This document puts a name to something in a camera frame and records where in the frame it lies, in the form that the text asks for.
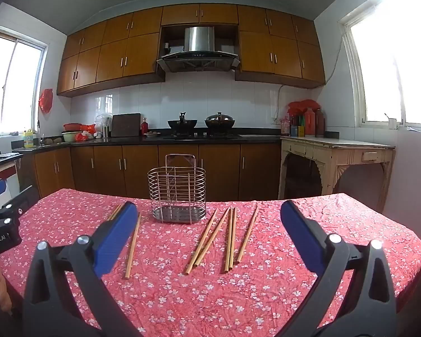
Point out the dark cutting board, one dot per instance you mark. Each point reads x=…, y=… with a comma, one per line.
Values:
x=125, y=125

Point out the sink faucet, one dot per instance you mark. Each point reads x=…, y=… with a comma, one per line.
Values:
x=40, y=131

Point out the wooden base cabinets black counter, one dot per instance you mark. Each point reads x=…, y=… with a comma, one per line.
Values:
x=108, y=168

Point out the red floral tablecloth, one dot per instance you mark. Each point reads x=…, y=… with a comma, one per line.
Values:
x=210, y=302

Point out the cream basin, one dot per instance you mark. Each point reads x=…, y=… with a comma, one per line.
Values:
x=69, y=136

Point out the person's left hand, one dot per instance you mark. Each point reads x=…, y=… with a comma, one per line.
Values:
x=0, y=288

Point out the white fan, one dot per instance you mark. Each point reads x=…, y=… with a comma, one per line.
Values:
x=103, y=119

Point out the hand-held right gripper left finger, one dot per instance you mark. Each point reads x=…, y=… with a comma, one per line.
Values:
x=115, y=238

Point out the red bag on wall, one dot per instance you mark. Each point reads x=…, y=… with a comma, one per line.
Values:
x=46, y=101

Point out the steel range hood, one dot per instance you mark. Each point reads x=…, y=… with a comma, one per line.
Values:
x=199, y=49

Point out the red decoration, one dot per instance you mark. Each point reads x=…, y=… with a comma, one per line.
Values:
x=301, y=106

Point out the red basin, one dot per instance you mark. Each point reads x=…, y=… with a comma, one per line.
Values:
x=72, y=126

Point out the brown bottle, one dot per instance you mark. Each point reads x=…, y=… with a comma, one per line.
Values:
x=319, y=123

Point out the small plate with food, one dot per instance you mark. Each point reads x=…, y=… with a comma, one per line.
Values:
x=152, y=134

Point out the pink box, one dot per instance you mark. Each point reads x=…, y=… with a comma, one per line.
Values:
x=285, y=126

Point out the cream wooden side table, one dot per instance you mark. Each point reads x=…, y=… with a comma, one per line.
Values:
x=336, y=154

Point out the wooden wall cabinet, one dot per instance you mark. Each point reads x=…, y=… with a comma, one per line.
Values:
x=280, y=52
x=112, y=56
x=200, y=13

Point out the blue and yellow boxes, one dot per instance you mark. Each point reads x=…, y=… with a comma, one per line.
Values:
x=297, y=130

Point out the black gas stove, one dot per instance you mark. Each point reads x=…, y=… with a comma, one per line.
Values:
x=200, y=136

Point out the large bright window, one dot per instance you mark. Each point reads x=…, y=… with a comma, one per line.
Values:
x=393, y=63

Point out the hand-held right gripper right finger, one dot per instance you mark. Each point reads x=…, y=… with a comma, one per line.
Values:
x=301, y=238

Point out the black wok with lid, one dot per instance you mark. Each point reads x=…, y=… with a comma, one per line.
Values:
x=219, y=122

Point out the orange bottle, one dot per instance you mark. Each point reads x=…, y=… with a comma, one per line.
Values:
x=309, y=123

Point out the red plastic bag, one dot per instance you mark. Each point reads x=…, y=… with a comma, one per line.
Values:
x=86, y=134

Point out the yellow detergent bottle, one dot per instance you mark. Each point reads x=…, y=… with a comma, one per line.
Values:
x=28, y=139

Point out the red bottle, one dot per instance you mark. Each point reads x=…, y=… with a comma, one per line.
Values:
x=144, y=127

